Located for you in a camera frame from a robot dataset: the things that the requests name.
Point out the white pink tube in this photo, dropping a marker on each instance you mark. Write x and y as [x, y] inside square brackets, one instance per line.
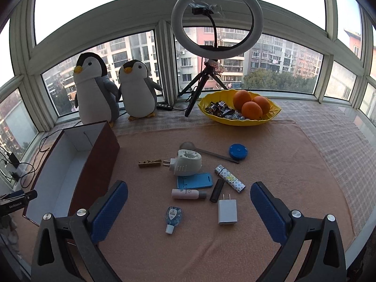
[188, 194]

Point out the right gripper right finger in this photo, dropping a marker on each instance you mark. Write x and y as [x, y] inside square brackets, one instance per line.
[325, 259]

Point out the white ring light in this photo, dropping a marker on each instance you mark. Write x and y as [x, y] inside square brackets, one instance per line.
[216, 51]

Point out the black small cylinder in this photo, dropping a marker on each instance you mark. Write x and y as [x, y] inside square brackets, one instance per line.
[217, 190]

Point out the black tripod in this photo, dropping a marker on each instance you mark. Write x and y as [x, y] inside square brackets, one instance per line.
[213, 69]

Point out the black remote on sill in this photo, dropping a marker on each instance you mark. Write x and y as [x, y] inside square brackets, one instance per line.
[164, 106]

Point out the white power strip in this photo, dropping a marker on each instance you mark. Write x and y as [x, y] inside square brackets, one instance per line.
[16, 172]

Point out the grey plastic spoon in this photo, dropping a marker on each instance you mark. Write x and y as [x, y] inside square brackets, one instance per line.
[190, 146]

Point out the orange fruit back right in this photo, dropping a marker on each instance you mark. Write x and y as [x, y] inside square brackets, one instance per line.
[263, 103]

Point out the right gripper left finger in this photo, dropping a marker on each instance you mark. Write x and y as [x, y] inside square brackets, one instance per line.
[52, 259]

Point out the white plug-in device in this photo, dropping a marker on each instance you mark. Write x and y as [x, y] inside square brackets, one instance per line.
[186, 163]

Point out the wrapped candies pile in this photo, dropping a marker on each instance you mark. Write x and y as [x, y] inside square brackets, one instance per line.
[222, 110]

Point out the black power adapter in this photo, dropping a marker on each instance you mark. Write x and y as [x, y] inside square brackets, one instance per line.
[13, 160]

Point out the patterned lighter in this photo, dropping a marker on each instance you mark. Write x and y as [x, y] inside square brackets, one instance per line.
[229, 178]

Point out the orange fruit front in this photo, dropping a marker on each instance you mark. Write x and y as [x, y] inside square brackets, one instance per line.
[252, 111]

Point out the blue round tape measure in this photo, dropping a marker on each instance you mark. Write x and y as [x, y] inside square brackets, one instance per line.
[238, 152]

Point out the small plush penguin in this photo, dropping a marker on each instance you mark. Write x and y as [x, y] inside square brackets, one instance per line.
[137, 90]

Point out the wooden clothespin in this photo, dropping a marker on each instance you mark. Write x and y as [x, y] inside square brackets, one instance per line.
[154, 163]

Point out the orange fruit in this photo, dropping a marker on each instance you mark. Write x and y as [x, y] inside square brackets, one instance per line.
[252, 111]
[240, 98]
[263, 103]

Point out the large plush penguin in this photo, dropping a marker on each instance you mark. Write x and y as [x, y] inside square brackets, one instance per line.
[96, 95]

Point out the blue phone stand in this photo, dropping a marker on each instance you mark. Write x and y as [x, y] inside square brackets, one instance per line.
[196, 181]

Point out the white usb charger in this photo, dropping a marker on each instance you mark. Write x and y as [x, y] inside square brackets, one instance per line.
[227, 211]

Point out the yellow leaf-shaped bowl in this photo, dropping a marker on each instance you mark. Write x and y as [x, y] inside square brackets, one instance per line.
[227, 97]

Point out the orange fruit back left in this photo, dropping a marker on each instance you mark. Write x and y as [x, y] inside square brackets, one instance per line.
[240, 98]

